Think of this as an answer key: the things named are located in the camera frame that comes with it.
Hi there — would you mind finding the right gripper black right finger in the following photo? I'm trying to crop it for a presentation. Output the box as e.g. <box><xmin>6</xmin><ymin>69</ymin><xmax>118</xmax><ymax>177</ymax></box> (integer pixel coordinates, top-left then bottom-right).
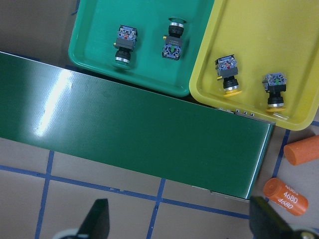
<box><xmin>249</xmin><ymin>196</ymin><xmax>294</xmax><ymax>239</ymax></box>

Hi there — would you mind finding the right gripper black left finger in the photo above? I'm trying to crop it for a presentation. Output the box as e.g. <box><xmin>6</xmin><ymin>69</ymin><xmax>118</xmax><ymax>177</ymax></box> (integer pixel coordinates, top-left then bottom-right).
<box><xmin>76</xmin><ymin>199</ymin><xmax>110</xmax><ymax>239</ymax></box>

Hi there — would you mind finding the orange cylinder marked 4680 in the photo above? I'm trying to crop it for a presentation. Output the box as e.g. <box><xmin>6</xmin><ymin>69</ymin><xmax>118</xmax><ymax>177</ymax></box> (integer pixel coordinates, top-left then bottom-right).
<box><xmin>263</xmin><ymin>178</ymin><xmax>309</xmax><ymax>216</ymax></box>

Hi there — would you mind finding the plain orange cylinder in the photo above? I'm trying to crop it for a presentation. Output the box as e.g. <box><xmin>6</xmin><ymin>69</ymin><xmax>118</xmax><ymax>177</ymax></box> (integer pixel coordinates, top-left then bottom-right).
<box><xmin>284</xmin><ymin>135</ymin><xmax>319</xmax><ymax>166</ymax></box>

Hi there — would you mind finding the yellow push button switch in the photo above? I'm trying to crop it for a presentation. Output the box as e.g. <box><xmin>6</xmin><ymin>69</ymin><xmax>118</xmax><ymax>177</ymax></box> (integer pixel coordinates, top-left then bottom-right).
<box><xmin>262</xmin><ymin>72</ymin><xmax>287</xmax><ymax>113</ymax></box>

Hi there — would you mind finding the green conveyor belt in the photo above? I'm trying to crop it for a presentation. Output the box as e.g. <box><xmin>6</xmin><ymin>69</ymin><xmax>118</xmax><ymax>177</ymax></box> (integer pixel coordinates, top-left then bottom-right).
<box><xmin>0</xmin><ymin>53</ymin><xmax>274</xmax><ymax>199</ymax></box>

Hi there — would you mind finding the yellow plastic tray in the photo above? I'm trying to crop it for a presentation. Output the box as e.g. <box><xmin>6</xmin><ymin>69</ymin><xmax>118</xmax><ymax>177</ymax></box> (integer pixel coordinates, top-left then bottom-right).
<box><xmin>189</xmin><ymin>0</ymin><xmax>319</xmax><ymax>131</ymax></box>

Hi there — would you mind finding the green plastic tray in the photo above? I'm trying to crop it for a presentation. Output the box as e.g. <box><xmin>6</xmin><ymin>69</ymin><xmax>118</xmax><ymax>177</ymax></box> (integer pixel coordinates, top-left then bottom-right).
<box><xmin>68</xmin><ymin>0</ymin><xmax>214</xmax><ymax>97</ymax></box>

